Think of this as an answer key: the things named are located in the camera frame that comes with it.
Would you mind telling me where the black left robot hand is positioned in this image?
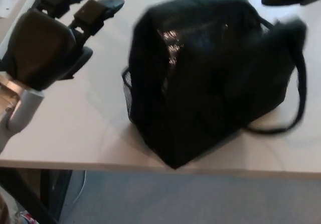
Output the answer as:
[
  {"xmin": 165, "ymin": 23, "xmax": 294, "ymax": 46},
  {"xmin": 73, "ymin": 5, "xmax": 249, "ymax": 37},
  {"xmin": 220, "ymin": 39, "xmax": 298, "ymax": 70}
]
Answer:
[{"xmin": 5, "ymin": 0, "xmax": 125, "ymax": 92}]

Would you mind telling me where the black fabric lunch bag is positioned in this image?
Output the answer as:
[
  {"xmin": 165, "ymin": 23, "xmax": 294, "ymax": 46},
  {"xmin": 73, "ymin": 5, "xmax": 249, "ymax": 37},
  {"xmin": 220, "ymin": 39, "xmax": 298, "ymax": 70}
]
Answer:
[{"xmin": 121, "ymin": 0, "xmax": 308, "ymax": 171}]

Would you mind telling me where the thin white cable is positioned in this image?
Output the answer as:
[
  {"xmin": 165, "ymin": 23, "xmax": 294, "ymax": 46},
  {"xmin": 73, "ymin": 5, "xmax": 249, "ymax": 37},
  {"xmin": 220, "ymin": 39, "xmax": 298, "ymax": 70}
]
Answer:
[{"xmin": 72, "ymin": 171, "xmax": 87, "ymax": 211}]

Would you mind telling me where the black table leg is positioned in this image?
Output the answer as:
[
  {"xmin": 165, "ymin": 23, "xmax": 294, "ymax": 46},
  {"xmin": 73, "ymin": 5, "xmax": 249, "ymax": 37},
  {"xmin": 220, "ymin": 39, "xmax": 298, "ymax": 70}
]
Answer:
[{"xmin": 0, "ymin": 167, "xmax": 59, "ymax": 224}]

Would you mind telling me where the white printed paper sheet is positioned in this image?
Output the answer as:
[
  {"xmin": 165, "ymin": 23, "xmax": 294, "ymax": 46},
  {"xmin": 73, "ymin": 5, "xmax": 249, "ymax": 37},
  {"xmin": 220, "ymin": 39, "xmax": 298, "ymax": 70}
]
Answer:
[{"xmin": 0, "ymin": 0, "xmax": 29, "ymax": 19}]

